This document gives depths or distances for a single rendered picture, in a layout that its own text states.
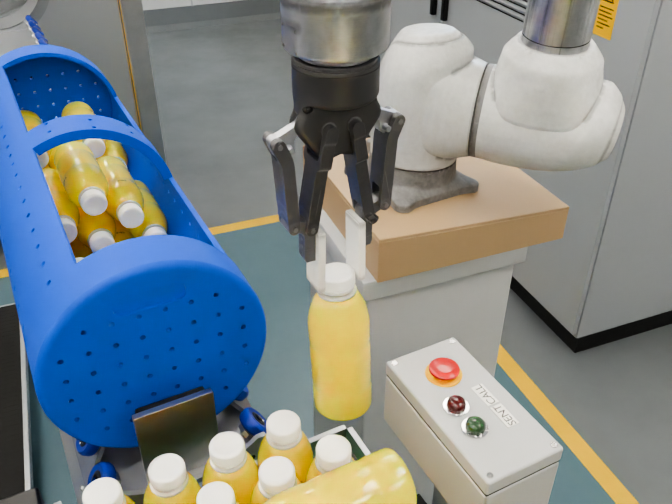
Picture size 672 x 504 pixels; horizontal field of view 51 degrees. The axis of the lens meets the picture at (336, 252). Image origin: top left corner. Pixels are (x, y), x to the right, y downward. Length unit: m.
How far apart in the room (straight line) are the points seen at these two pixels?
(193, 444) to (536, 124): 0.67
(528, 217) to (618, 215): 1.10
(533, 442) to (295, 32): 0.49
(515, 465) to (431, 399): 0.12
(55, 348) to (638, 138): 1.75
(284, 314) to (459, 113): 1.66
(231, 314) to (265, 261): 2.07
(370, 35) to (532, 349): 2.12
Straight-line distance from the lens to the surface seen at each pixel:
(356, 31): 0.56
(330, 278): 0.70
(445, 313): 1.29
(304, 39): 0.57
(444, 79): 1.13
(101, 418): 0.92
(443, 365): 0.84
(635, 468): 2.33
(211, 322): 0.88
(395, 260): 1.13
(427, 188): 1.21
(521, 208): 1.24
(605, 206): 2.26
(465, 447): 0.78
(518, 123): 1.12
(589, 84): 1.11
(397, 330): 1.26
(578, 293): 2.45
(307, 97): 0.59
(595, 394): 2.50
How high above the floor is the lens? 1.69
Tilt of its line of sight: 34 degrees down
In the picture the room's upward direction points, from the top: straight up
